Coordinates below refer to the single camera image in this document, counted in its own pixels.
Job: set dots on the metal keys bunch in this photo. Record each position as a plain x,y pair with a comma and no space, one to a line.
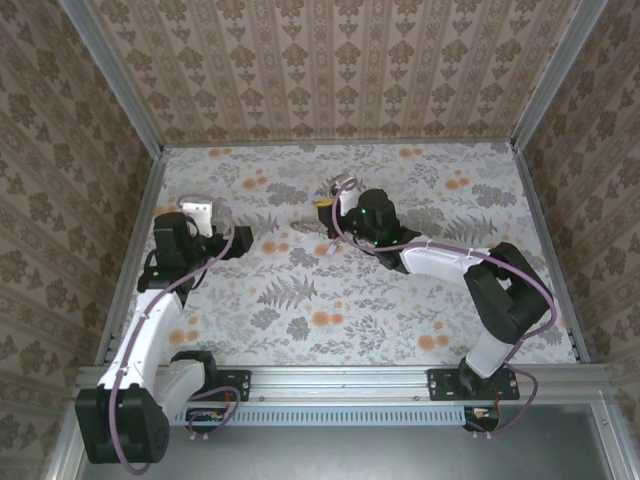
306,226

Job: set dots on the red key tag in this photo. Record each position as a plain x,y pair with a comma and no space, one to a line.
331,248

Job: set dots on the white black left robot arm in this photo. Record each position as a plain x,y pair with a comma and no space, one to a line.
150,325

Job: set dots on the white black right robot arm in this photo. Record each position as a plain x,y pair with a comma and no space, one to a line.
435,261

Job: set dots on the aluminium base beam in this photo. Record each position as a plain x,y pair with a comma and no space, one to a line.
340,382

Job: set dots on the aluminium table side rail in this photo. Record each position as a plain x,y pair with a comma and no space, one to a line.
125,280
545,235

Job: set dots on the aluminium frame post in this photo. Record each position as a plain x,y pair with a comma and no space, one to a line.
555,75
115,80

